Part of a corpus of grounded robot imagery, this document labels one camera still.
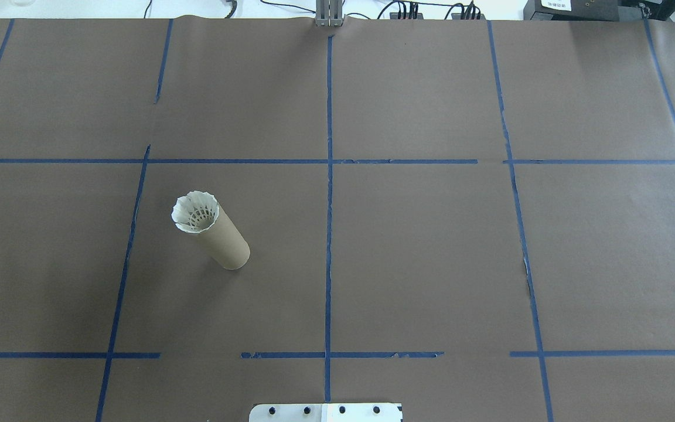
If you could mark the white feather shuttlecock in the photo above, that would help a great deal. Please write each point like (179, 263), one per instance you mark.
(195, 212)

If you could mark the brown cardboard tube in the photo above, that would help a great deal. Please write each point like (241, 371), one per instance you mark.
(223, 243)

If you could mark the black box with white label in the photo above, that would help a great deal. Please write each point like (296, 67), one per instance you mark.
(572, 10)

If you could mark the grey metal frame post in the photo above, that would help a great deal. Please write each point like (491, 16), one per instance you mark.
(329, 13)

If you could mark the white square base plate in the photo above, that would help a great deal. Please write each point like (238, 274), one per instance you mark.
(326, 412)

